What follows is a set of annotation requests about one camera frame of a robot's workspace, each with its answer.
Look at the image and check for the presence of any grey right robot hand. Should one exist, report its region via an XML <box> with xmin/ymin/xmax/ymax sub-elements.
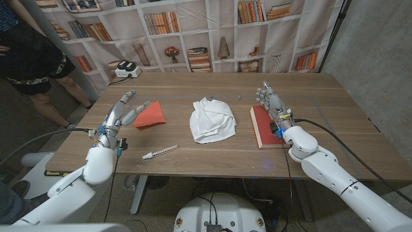
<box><xmin>256</xmin><ymin>80</ymin><xmax>295</xmax><ymax>131</ymax></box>

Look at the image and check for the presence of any printed bookshelf backdrop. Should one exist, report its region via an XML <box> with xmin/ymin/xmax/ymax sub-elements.
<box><xmin>33</xmin><ymin>0</ymin><xmax>345</xmax><ymax>93</ymax></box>

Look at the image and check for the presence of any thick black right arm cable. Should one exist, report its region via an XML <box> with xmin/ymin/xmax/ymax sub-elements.
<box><xmin>293</xmin><ymin>117</ymin><xmax>412</xmax><ymax>205</ymax></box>

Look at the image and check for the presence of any black backdrop stand pole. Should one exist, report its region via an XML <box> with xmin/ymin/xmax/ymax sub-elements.
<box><xmin>317</xmin><ymin>0</ymin><xmax>352</xmax><ymax>73</ymax></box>

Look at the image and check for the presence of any dark table leg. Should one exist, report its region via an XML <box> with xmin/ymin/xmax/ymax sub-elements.
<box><xmin>294</xmin><ymin>179</ymin><xmax>313</xmax><ymax>222</ymax></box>

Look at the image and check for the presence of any white power strip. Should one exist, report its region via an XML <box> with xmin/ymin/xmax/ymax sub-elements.
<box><xmin>114</xmin><ymin>60</ymin><xmax>142</xmax><ymax>79</ymax></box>

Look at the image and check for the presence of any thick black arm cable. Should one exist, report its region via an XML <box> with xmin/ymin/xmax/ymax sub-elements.
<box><xmin>293</xmin><ymin>117</ymin><xmax>412</xmax><ymax>205</ymax></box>
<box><xmin>0</xmin><ymin>127</ymin><xmax>97</xmax><ymax>166</ymax></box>

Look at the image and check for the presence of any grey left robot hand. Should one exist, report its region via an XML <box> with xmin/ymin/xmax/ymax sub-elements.
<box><xmin>92</xmin><ymin>89</ymin><xmax>152</xmax><ymax>151</ymax></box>

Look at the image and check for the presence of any white rounded base platform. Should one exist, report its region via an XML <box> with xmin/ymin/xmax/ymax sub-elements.
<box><xmin>19</xmin><ymin>151</ymin><xmax>86</xmax><ymax>200</ymax></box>

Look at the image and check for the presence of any standing person in black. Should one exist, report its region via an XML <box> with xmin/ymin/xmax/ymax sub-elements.
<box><xmin>0</xmin><ymin>0</ymin><xmax>94</xmax><ymax>130</ymax></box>

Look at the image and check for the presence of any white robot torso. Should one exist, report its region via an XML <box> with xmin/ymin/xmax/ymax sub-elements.
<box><xmin>173</xmin><ymin>192</ymin><xmax>267</xmax><ymax>232</ymax></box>

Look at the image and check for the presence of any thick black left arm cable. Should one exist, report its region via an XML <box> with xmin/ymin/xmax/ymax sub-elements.
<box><xmin>0</xmin><ymin>127</ymin><xmax>97</xmax><ymax>166</ymax></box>

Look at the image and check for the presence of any black power strip cable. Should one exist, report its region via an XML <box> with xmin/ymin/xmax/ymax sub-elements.
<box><xmin>108</xmin><ymin>74</ymin><xmax>133</xmax><ymax>87</ymax></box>

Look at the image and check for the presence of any white crumpled towel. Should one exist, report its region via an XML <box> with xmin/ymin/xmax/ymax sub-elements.
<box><xmin>189</xmin><ymin>97</ymin><xmax>238</xmax><ymax>144</ymax></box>

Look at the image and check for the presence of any white table leg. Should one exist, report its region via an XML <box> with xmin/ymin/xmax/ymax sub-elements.
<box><xmin>130</xmin><ymin>175</ymin><xmax>149</xmax><ymax>215</ymax></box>

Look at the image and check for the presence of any white striped pen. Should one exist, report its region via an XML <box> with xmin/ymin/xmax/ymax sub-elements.
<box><xmin>142</xmin><ymin>144</ymin><xmax>178</xmax><ymax>161</ymax></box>

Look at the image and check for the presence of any person in jeans and shoes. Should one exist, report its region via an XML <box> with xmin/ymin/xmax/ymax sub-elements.
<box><xmin>0</xmin><ymin>180</ymin><xmax>32</xmax><ymax>223</ymax></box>

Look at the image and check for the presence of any red notebook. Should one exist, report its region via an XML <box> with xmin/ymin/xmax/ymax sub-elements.
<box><xmin>249</xmin><ymin>104</ymin><xmax>292</xmax><ymax>150</ymax></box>

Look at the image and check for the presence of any red origami paper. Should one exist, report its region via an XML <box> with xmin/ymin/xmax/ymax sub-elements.
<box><xmin>133</xmin><ymin>100</ymin><xmax>167</xmax><ymax>130</ymax></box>

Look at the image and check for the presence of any yellow flat floor item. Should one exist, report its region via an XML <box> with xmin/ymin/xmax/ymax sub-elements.
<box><xmin>44</xmin><ymin>169</ymin><xmax>70</xmax><ymax>177</ymax></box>

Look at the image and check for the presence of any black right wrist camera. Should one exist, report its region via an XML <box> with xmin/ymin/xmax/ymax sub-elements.
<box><xmin>269</xmin><ymin>121</ymin><xmax>281</xmax><ymax>138</ymax></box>

